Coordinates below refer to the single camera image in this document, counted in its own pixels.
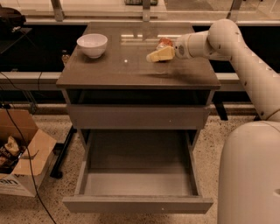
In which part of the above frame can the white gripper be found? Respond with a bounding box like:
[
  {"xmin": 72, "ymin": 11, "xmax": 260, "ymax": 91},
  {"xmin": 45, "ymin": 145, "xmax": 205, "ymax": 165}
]
[{"xmin": 145, "ymin": 34, "xmax": 192, "ymax": 64}]

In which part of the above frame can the red coke can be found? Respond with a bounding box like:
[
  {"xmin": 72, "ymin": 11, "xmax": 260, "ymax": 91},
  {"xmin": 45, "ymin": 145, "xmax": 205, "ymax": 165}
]
[{"xmin": 156, "ymin": 37, "xmax": 174, "ymax": 51}]

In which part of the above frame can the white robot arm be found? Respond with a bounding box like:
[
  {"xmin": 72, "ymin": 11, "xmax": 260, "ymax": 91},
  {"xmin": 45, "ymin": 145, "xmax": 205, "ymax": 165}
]
[{"xmin": 146, "ymin": 19, "xmax": 280, "ymax": 224}]

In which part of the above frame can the grey drawer cabinet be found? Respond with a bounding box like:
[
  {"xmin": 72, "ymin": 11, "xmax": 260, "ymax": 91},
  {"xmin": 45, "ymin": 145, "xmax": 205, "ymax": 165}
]
[{"xmin": 57, "ymin": 22, "xmax": 221, "ymax": 147}]

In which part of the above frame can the closed grey top drawer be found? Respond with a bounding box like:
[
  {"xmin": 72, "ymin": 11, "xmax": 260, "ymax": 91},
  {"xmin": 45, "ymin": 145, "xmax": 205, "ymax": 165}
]
[{"xmin": 66, "ymin": 104, "xmax": 209, "ymax": 130}]

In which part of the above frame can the open grey middle drawer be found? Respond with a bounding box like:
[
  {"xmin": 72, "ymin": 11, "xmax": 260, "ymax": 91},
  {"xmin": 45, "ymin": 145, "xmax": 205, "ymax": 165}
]
[{"xmin": 63, "ymin": 130, "xmax": 213, "ymax": 214}]

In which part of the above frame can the white ceramic bowl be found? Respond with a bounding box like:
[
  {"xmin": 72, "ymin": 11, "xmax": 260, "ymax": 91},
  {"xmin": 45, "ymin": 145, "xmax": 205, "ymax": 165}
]
[{"xmin": 77, "ymin": 33, "xmax": 108, "ymax": 59}]

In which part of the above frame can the small bottle behind cabinet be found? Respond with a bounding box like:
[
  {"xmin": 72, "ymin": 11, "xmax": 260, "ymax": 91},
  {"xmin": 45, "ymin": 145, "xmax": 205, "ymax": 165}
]
[{"xmin": 61, "ymin": 50, "xmax": 70, "ymax": 65}]

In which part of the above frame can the black table leg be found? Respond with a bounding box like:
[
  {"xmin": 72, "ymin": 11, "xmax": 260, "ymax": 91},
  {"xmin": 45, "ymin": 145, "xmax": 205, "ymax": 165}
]
[{"xmin": 50, "ymin": 127, "xmax": 76, "ymax": 179}]

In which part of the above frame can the black bag on desk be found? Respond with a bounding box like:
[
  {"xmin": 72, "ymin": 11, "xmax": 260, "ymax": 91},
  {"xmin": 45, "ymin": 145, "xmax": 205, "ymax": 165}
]
[{"xmin": 0, "ymin": 7, "xmax": 26, "ymax": 35}]

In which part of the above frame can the open cardboard box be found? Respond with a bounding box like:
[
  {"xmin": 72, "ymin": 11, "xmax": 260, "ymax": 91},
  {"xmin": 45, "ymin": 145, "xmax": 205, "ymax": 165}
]
[{"xmin": 0, "ymin": 108, "xmax": 57, "ymax": 197}]

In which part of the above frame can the snack bag in box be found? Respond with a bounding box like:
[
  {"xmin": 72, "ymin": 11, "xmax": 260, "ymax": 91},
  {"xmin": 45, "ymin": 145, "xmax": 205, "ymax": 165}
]
[{"xmin": 0, "ymin": 136, "xmax": 25, "ymax": 173}]

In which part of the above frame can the black cable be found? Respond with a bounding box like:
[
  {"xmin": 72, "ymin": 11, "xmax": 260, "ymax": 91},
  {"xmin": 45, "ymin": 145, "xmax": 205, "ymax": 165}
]
[{"xmin": 0, "ymin": 71, "xmax": 58, "ymax": 224}]

